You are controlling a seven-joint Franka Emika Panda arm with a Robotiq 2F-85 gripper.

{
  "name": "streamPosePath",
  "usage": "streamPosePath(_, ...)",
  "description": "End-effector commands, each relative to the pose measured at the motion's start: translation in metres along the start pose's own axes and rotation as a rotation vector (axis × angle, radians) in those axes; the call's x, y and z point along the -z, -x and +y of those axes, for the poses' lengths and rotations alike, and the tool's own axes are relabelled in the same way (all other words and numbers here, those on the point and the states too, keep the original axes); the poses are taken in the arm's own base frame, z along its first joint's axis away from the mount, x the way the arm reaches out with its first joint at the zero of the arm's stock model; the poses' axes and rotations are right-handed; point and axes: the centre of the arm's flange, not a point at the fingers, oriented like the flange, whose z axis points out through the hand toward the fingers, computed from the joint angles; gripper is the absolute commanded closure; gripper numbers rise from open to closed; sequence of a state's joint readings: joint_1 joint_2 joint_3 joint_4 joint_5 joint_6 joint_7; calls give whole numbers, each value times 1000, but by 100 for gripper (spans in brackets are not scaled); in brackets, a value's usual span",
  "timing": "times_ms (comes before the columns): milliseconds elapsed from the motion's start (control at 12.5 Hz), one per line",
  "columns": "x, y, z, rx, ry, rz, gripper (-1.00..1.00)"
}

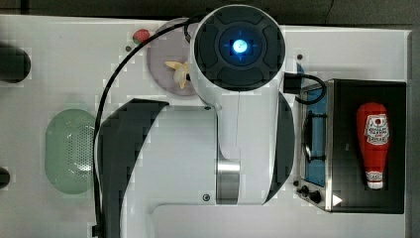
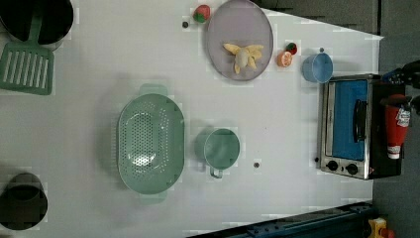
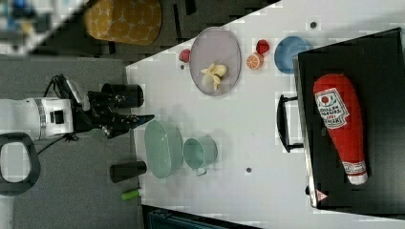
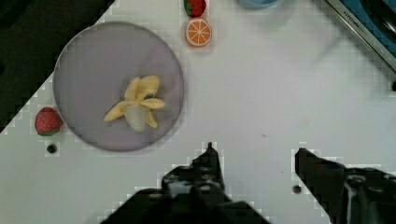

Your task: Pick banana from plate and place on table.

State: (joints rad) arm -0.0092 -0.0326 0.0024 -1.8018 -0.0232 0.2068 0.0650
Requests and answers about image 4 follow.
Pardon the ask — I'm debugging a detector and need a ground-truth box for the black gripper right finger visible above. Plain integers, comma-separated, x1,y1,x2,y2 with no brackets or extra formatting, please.
294,148,396,224

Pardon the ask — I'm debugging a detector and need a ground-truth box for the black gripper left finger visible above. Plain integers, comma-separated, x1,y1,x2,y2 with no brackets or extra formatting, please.
100,145,270,224

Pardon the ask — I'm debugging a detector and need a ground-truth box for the peeled toy banana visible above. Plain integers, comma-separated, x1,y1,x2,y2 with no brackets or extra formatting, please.
103,75,165,132

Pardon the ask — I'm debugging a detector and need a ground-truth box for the grey round plate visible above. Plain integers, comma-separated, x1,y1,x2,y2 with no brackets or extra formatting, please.
53,21,185,151

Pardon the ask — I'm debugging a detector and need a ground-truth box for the red toy strawberry near plate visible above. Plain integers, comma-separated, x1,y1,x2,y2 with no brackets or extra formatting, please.
35,106,64,136

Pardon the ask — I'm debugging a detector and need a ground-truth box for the orange slice toy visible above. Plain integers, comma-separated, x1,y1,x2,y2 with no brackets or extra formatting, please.
184,18,212,48

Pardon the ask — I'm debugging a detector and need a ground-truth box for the toy kitchen stove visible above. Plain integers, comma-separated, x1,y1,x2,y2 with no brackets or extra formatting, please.
323,0,396,72

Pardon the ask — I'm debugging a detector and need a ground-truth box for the red toy strawberry near orange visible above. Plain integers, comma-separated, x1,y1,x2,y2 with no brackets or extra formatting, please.
183,0,206,18

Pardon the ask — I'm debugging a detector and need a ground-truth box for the blue cup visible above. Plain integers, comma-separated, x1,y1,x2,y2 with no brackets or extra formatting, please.
237,0,279,9

